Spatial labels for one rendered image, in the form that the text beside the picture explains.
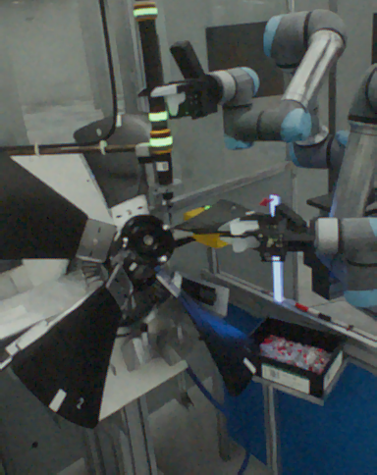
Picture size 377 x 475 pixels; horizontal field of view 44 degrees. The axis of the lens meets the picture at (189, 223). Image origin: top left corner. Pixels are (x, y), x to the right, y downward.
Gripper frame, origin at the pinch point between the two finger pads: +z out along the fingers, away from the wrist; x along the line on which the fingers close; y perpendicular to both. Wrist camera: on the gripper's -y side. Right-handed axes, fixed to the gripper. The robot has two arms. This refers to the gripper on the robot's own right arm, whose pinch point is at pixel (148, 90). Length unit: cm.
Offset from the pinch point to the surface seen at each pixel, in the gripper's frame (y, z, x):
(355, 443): 100, -33, -31
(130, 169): 17.2, -0.8, 10.0
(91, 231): 26.0, 15.0, 6.1
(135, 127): 8.9, -7.8, 13.9
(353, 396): 85, -33, -30
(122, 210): 25.3, 4.3, 8.7
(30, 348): 37, 38, -5
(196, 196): 52, -77, 58
